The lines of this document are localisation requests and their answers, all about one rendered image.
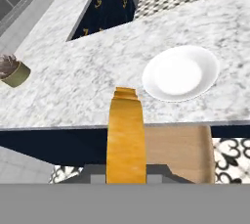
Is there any wooden stool seat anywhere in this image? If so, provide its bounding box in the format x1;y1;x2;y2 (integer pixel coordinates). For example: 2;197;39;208
144;124;217;185

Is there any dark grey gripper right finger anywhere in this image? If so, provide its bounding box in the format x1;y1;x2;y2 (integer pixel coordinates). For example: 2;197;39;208
146;163;193;185

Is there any green pot with plant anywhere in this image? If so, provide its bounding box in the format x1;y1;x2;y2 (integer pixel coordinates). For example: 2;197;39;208
0;53;32;89

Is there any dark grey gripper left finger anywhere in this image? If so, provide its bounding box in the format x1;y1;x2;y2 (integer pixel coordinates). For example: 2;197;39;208
65;163;107;185

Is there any navy blue cabinet run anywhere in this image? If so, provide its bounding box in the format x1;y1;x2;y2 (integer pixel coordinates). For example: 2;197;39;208
66;0;164;42

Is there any white round plate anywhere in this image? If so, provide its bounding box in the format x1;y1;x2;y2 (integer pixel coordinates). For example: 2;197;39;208
142;45;221;103

